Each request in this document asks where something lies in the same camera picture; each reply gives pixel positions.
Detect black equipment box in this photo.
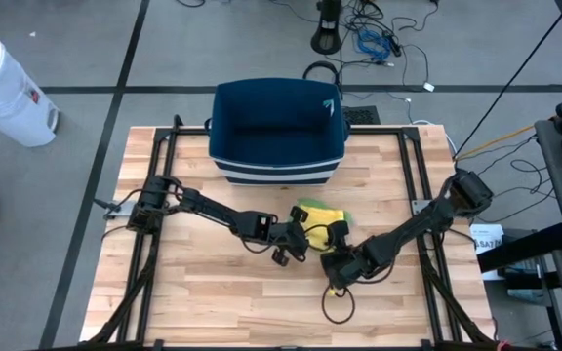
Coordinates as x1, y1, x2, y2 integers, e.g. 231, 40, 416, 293
341, 105, 381, 126

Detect white printed paper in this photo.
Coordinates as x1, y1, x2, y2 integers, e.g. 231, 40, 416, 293
469, 223, 506, 282

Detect coiled black cable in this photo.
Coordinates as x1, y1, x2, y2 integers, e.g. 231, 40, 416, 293
302, 60, 341, 90

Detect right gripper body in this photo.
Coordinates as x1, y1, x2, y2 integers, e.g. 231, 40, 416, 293
319, 219, 375, 290

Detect green microfiber towel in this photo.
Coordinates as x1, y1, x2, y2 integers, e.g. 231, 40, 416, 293
296, 197, 355, 228

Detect loose black floor cable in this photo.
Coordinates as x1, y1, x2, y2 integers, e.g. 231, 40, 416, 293
475, 134, 561, 225

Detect navy white striped fabric basket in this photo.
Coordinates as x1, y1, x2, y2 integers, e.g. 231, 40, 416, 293
204, 77, 351, 187

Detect blue floor cable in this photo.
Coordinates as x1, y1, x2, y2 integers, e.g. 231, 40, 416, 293
356, 28, 392, 62

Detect tangled black floor cables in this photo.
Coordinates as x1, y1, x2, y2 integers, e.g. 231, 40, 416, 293
339, 0, 441, 94

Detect yellow floor cable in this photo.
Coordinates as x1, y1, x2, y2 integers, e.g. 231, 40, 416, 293
454, 99, 562, 162

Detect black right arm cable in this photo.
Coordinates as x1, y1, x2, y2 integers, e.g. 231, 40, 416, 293
320, 285, 356, 325

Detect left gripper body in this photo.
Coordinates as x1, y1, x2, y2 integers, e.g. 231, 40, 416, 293
270, 205, 311, 268

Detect black metal table frame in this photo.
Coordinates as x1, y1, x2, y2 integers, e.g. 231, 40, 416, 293
85, 114, 495, 351

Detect thin black pole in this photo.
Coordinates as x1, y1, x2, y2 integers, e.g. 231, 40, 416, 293
453, 0, 562, 160

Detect black stand base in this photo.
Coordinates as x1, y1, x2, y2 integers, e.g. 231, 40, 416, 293
309, 0, 343, 56

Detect yellow microfiber towel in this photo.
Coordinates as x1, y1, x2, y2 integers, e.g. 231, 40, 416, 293
300, 204, 346, 253

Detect white trash can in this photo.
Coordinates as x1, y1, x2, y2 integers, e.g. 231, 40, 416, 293
0, 31, 61, 148

